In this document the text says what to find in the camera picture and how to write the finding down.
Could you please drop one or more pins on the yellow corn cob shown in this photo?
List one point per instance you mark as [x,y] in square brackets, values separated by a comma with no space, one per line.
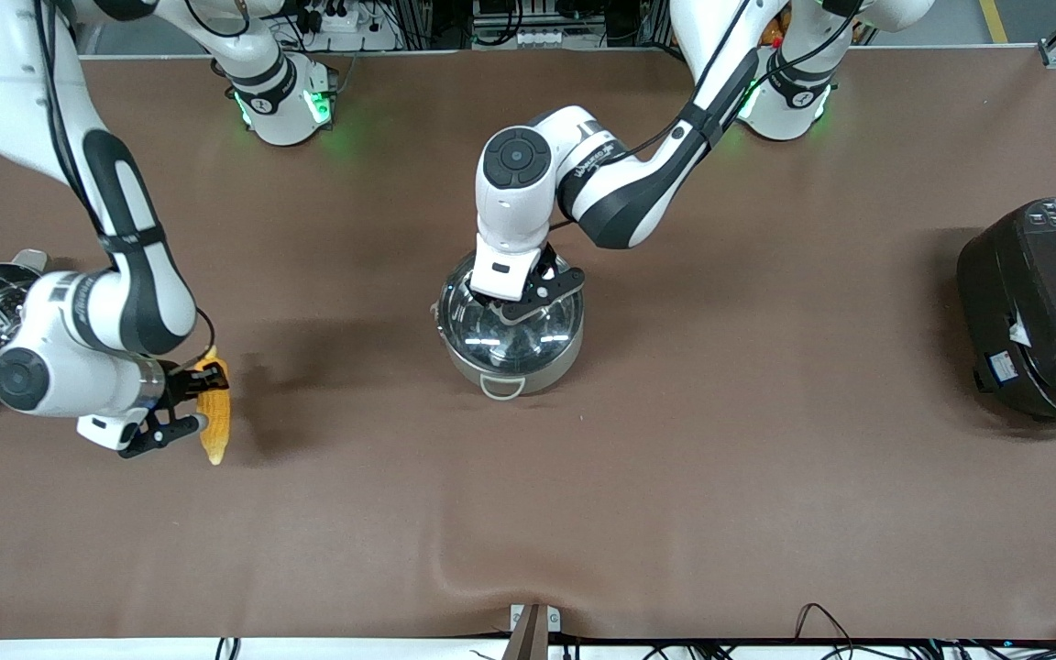
[214,412]

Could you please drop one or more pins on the round glass pot lid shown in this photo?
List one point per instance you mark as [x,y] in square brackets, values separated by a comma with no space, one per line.
[464,321]

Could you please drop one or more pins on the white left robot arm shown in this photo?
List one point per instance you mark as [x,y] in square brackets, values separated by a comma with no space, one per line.
[620,183]

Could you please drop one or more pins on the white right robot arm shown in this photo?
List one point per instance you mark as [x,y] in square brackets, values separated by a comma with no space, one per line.
[60,312]

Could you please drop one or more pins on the steel cooking pot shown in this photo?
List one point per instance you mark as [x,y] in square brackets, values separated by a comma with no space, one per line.
[537,367]

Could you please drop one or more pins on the brown table cloth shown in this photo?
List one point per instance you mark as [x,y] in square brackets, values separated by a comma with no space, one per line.
[675,504]

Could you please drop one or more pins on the white power strip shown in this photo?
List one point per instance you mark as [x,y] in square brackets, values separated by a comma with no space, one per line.
[546,38]
[345,23]

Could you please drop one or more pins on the metal table clamp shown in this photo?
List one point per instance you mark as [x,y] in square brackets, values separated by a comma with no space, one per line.
[533,623]

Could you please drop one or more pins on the black rice cooker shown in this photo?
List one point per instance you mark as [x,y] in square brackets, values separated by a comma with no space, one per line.
[1041,312]

